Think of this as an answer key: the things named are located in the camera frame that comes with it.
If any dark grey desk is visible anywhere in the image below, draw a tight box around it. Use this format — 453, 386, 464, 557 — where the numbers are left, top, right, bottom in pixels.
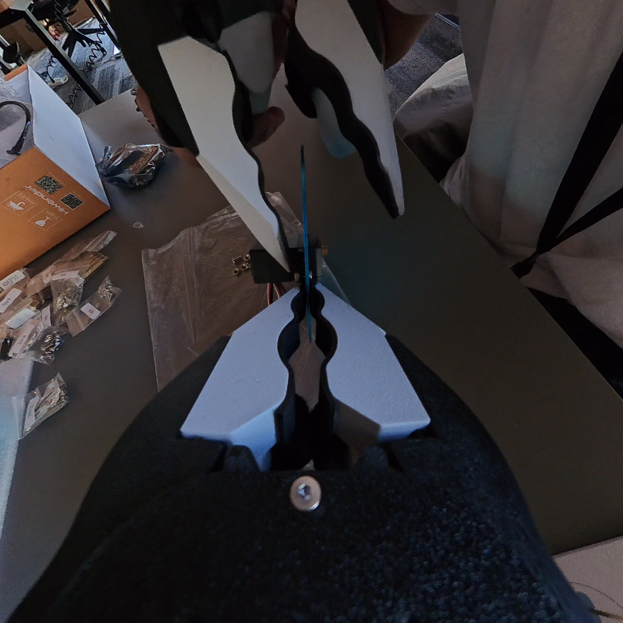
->
0, 90, 623, 556

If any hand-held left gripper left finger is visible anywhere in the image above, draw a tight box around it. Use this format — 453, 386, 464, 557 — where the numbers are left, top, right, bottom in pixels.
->
180, 287, 306, 471

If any orange cardboard box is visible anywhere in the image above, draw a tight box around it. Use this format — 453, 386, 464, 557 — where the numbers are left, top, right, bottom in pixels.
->
0, 66, 112, 281

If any person's right hand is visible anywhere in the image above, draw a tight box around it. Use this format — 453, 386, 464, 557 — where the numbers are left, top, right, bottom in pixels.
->
250, 104, 286, 148

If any blue round metal plate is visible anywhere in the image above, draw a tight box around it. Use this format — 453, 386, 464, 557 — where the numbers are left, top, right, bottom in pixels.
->
298, 145, 315, 344

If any pile of clear hardware bags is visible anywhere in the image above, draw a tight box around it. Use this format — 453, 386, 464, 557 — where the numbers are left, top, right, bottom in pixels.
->
0, 231, 123, 439

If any dark blue plastic bundle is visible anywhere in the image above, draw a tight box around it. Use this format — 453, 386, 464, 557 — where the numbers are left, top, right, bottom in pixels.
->
96, 142, 174, 189

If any white instruction sheet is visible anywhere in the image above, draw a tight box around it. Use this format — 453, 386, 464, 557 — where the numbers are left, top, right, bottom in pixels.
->
555, 538, 623, 623

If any clear plastic bag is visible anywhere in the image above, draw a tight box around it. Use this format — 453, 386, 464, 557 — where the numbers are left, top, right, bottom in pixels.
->
141, 191, 352, 391

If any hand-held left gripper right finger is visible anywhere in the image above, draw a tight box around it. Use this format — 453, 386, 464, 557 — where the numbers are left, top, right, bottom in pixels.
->
311, 285, 432, 440

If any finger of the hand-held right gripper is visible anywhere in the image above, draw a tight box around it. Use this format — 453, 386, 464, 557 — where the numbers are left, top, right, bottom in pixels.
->
285, 0, 406, 218
158, 36, 293, 273

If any white foam sheet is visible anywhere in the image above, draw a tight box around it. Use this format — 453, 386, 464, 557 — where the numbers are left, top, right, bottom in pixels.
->
0, 358, 36, 533

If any red white black servo cable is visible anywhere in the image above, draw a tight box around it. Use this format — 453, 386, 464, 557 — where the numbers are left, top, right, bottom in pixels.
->
260, 282, 289, 311

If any black curved cable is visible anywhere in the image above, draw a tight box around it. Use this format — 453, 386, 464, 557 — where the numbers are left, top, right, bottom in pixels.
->
0, 100, 33, 157

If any black lanyard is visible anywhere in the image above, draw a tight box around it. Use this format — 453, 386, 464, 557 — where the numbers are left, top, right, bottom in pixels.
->
511, 80, 623, 279

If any black servo motor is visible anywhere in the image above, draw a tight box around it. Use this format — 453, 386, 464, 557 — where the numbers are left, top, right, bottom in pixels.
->
249, 236, 328, 286

